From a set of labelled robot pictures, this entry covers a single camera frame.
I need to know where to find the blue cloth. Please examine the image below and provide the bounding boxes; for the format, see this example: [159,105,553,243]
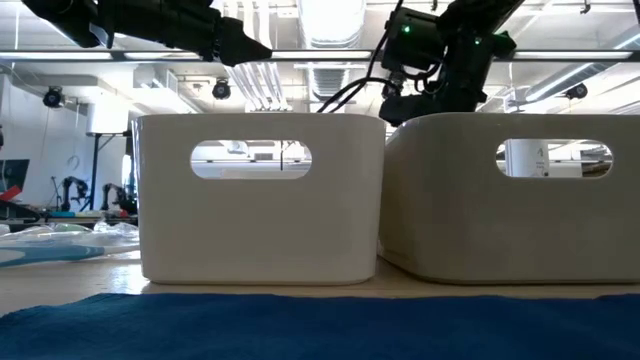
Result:
[0,292,640,360]

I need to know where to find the white ceiling unit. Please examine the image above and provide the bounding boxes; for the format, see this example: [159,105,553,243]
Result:
[87,97,131,136]

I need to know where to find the white pillar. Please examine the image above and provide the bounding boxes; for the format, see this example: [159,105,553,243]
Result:
[504,140,551,179]

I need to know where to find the black hose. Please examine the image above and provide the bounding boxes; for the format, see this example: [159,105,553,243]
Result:
[0,202,41,224]

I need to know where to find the dark monitor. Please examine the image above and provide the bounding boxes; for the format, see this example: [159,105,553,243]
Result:
[0,158,31,194]

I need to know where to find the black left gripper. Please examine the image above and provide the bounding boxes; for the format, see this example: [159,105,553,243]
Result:
[97,0,274,68]

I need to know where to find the black overhead frame beam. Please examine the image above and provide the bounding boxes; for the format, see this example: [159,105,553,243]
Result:
[0,48,640,63]

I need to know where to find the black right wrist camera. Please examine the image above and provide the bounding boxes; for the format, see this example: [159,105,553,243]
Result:
[381,6,447,72]

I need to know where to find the white plastic bin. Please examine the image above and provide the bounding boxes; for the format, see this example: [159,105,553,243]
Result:
[132,112,387,286]

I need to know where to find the white ceiling pipes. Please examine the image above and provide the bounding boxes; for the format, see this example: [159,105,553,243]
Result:
[224,62,292,114]

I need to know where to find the black stand pole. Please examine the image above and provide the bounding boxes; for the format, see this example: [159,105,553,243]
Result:
[87,132,132,211]

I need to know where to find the silver ceiling duct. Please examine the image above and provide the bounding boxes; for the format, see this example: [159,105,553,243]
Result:
[297,0,369,51]

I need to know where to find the green toothbrush in wrapper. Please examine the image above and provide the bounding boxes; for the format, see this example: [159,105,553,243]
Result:
[49,222,96,241]

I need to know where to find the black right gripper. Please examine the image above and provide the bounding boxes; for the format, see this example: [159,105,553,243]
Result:
[378,29,518,127]

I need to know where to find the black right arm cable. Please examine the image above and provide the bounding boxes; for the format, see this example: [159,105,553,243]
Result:
[317,0,406,114]

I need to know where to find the grey plastic bin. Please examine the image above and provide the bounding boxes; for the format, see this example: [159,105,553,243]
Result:
[378,112,640,285]

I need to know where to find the black ceiling spotlight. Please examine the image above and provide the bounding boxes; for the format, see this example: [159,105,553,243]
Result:
[564,82,590,101]
[211,77,233,101]
[42,85,66,109]

